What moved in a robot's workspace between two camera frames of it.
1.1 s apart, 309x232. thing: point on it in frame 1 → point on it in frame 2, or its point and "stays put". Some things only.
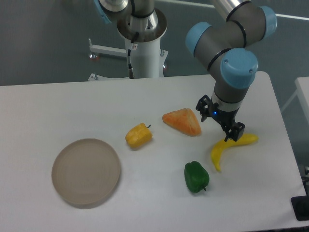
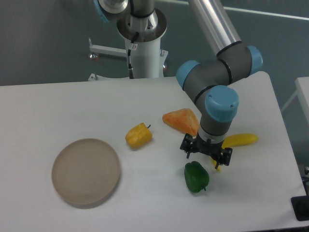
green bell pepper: (196, 176) stays put
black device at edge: (300, 205) stays put
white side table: (302, 93) stays put
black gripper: (226, 118) → (214, 149)
